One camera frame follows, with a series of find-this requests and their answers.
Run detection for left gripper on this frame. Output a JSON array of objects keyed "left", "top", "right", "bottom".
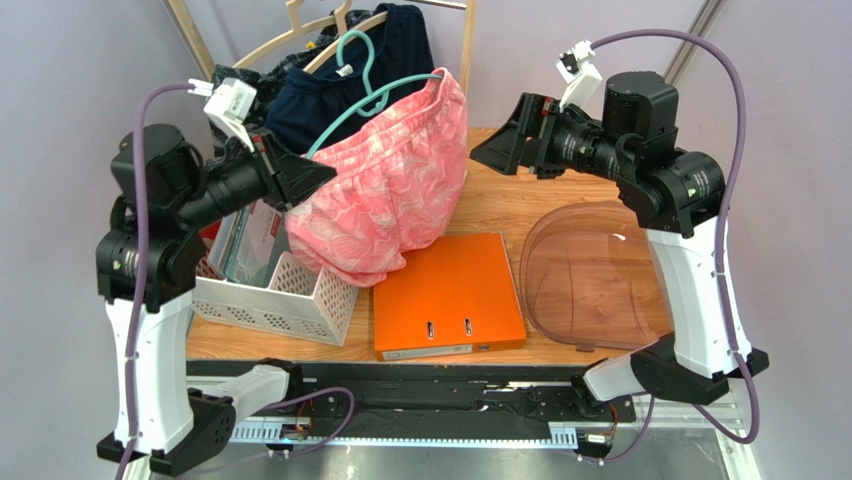
[{"left": 172, "top": 124, "right": 337, "bottom": 233}]

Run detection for pink patterned shorts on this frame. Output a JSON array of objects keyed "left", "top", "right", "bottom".
[{"left": 285, "top": 68, "right": 468, "bottom": 287}]

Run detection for teal plastic hanger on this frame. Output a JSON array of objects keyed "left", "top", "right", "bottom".
[{"left": 304, "top": 29, "right": 446, "bottom": 161}]

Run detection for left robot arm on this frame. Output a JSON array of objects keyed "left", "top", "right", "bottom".
[{"left": 95, "top": 124, "right": 336, "bottom": 478}]

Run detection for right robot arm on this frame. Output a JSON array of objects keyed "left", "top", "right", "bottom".
[{"left": 471, "top": 71, "right": 769, "bottom": 406}]

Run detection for navy blue shorts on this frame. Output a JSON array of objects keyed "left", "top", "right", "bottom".
[{"left": 264, "top": 3, "right": 435, "bottom": 154}]

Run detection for wooden hanger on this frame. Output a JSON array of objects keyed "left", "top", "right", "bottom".
[
  {"left": 303, "top": 0, "right": 388, "bottom": 74},
  {"left": 233, "top": 0, "right": 336, "bottom": 69}
]

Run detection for transparent green folder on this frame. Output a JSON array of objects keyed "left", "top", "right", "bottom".
[{"left": 221, "top": 200, "right": 289, "bottom": 288}]

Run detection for dark plaid garment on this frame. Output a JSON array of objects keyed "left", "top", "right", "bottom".
[{"left": 209, "top": 9, "right": 374, "bottom": 144}]

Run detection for red folder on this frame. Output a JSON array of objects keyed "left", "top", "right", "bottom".
[{"left": 199, "top": 221, "right": 221, "bottom": 251}]

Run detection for white perforated file basket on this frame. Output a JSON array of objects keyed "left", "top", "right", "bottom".
[{"left": 193, "top": 213, "right": 358, "bottom": 346}]

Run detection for wooden clothes rack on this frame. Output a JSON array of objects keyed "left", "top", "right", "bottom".
[{"left": 164, "top": 0, "right": 479, "bottom": 128}]

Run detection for clear plastic tub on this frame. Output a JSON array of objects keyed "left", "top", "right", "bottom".
[{"left": 519, "top": 201, "right": 672, "bottom": 352}]

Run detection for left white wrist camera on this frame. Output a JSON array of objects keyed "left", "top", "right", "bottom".
[{"left": 188, "top": 78, "right": 257, "bottom": 152}]

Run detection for orange ring binder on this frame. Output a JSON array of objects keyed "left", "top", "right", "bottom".
[{"left": 373, "top": 233, "right": 527, "bottom": 361}]

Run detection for black and aluminium base rail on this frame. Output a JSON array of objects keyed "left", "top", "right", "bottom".
[{"left": 152, "top": 360, "right": 643, "bottom": 476}]

